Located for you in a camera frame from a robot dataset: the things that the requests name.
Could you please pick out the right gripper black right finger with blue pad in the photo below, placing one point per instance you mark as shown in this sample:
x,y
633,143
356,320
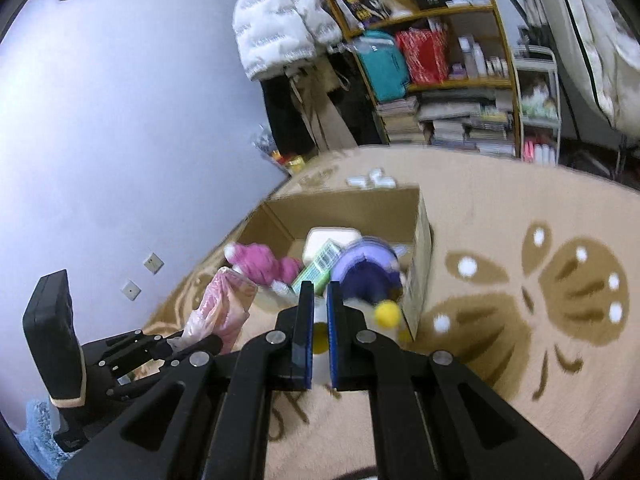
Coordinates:
x,y
432,417

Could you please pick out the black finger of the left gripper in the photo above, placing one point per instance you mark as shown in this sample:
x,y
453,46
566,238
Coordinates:
x,y
210,345

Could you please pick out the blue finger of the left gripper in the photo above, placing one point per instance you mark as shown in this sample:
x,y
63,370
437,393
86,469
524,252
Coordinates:
x,y
138,345

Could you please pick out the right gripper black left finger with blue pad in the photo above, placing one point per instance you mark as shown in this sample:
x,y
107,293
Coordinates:
x,y
203,416

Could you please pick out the pink packet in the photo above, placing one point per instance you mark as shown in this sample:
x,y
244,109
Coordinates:
x,y
222,311

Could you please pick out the pink fluffy plush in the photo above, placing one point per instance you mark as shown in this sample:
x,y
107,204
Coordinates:
x,y
259,264

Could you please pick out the white fluffy duck plush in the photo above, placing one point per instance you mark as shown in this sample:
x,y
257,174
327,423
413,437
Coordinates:
x,y
385,318

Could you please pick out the green tissue pack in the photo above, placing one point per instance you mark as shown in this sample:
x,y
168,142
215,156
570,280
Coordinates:
x,y
318,271

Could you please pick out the purple haired doll plush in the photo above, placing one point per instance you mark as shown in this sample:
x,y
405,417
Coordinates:
x,y
369,270

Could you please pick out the pink swirl roll plush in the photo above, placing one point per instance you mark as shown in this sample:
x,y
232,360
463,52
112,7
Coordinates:
x,y
318,236

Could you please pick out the beige flower pattern blanket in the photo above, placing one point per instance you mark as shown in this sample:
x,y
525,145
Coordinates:
x,y
528,274

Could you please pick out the open cardboard box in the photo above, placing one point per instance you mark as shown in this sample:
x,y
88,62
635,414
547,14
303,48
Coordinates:
x,y
394,219

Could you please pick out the beige trench coat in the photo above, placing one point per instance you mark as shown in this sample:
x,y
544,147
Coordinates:
x,y
311,86

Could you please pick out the stack of books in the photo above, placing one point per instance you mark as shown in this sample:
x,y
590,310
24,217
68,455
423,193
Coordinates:
x,y
464,119

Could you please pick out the white rolling cart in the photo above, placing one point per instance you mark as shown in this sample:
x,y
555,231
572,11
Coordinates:
x,y
539,105

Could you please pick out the teal bag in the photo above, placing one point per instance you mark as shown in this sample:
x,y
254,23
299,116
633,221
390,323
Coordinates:
x,y
384,65

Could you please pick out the white puffer jacket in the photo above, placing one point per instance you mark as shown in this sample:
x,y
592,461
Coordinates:
x,y
277,37

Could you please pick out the red patterned gift bag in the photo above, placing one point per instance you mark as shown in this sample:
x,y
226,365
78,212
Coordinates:
x,y
425,53

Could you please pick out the wooden bookshelf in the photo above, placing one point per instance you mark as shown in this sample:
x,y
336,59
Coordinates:
x,y
478,53

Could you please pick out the cream hanging coat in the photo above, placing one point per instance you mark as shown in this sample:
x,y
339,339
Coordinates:
x,y
600,56

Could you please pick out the white wall socket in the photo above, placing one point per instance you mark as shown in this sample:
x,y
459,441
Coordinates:
x,y
153,263

